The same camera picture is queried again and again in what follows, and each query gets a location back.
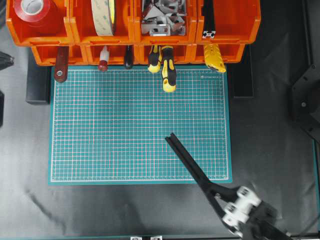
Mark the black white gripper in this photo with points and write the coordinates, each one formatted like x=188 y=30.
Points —
x=245 y=214

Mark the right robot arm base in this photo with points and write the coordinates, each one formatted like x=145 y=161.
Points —
x=305 y=102

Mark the black rack stand right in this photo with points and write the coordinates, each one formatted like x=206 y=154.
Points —
x=240 y=77

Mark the black rack stand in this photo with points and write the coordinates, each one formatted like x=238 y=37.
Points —
x=240 y=77
x=38 y=82

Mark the orange container rack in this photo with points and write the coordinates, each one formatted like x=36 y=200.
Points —
x=236 y=23

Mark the black rack stand left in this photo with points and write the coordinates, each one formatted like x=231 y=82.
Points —
x=38 y=82

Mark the long yellow black screwdriver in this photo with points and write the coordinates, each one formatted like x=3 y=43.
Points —
x=169 y=74

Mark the green cutting mat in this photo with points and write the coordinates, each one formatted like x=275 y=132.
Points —
x=109 y=128

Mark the yellow utility knife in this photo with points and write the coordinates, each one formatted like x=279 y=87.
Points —
x=213 y=58

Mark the short yellow black screwdriver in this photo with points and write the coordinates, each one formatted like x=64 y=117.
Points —
x=154 y=59

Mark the silver corner brackets pile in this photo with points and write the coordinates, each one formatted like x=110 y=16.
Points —
x=162 y=18

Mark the beige tape roll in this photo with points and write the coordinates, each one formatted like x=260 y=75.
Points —
x=104 y=17

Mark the red tape roll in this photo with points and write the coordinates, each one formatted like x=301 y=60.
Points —
x=42 y=16

